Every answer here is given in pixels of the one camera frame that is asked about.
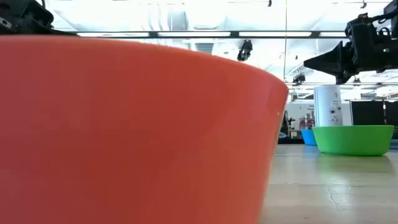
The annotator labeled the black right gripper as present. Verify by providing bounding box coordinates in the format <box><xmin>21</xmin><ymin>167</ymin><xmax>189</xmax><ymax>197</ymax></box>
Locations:
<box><xmin>303</xmin><ymin>12</ymin><xmax>398</xmax><ymax>85</ymax></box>

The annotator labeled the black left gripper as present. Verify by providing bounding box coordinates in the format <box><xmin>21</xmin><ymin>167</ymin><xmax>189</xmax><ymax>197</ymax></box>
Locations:
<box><xmin>0</xmin><ymin>0</ymin><xmax>79</xmax><ymax>37</ymax></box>

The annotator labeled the small green plastic bowl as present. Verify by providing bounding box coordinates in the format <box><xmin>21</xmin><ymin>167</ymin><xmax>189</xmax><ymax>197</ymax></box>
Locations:
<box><xmin>312</xmin><ymin>124</ymin><xmax>395</xmax><ymax>157</ymax></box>

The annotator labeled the small blue plastic bowl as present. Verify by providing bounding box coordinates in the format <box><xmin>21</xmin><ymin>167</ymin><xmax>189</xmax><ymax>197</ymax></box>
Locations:
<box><xmin>300</xmin><ymin>129</ymin><xmax>318</xmax><ymax>146</ymax></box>

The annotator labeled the small orange plastic bowl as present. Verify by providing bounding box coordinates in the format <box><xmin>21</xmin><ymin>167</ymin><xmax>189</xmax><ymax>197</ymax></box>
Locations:
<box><xmin>0</xmin><ymin>34</ymin><xmax>290</xmax><ymax>224</ymax></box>

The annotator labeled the white round column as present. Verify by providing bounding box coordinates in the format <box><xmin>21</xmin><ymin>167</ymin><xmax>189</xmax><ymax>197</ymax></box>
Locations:
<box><xmin>313</xmin><ymin>85</ymin><xmax>344</xmax><ymax>128</ymax></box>

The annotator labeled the black hanging ceiling fixture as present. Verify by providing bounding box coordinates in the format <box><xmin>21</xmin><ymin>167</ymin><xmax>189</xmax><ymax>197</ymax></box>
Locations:
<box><xmin>236</xmin><ymin>39</ymin><xmax>254</xmax><ymax>62</ymax></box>
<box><xmin>292</xmin><ymin>73</ymin><xmax>307</xmax><ymax>86</ymax></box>

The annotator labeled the black partition panel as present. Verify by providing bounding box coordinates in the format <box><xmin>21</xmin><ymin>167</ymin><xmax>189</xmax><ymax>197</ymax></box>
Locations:
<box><xmin>349</xmin><ymin>99</ymin><xmax>386</xmax><ymax>126</ymax></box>
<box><xmin>385</xmin><ymin>100</ymin><xmax>398</xmax><ymax>126</ymax></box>

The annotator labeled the thin vertical hanging pole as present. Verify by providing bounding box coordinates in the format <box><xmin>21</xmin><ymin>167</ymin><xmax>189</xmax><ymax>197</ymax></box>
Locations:
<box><xmin>283</xmin><ymin>0</ymin><xmax>288</xmax><ymax>82</ymax></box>

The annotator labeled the red background equipment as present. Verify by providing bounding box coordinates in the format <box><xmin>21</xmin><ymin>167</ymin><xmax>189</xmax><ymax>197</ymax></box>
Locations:
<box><xmin>298</xmin><ymin>115</ymin><xmax>315</xmax><ymax>130</ymax></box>

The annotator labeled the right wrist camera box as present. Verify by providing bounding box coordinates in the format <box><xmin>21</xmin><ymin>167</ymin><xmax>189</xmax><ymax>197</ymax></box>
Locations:
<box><xmin>373</xmin><ymin>26</ymin><xmax>398</xmax><ymax>65</ymax></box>

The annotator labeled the black aluminium rig frame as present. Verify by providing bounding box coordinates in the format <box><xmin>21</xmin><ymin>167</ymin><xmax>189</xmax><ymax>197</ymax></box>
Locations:
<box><xmin>277</xmin><ymin>136</ymin><xmax>305</xmax><ymax>145</ymax></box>

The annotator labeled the long overhead light rail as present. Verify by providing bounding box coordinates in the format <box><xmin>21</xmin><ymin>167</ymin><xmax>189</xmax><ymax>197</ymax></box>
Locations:
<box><xmin>52</xmin><ymin>30</ymin><xmax>348</xmax><ymax>39</ymax></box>

